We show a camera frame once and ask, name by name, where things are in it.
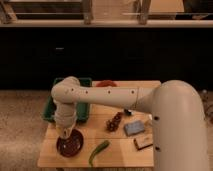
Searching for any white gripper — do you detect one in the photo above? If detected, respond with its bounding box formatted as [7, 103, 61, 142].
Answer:
[54, 105, 77, 138]

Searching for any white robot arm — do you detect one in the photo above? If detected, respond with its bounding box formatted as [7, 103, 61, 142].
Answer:
[51, 77, 209, 171]

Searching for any dark purple bowl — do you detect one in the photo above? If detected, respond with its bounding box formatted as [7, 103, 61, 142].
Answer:
[56, 129, 84, 157]

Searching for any orange bowl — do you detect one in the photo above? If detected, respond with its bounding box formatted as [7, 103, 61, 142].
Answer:
[96, 80, 117, 87]

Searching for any green plastic tray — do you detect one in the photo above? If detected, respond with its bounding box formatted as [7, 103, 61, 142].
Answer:
[42, 77, 92, 122]

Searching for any dark grape bunch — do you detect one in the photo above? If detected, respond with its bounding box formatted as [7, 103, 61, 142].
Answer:
[106, 112, 123, 132]

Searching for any wooden table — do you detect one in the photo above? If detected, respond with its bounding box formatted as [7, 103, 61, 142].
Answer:
[37, 80, 162, 169]

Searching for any white black spoon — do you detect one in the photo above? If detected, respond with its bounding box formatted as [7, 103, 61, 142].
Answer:
[124, 109, 132, 116]

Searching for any blue sponge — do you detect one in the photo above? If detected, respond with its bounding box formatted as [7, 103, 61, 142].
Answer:
[124, 120, 145, 136]

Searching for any brown wooden block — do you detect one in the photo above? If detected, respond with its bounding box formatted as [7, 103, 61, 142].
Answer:
[133, 135, 153, 150]

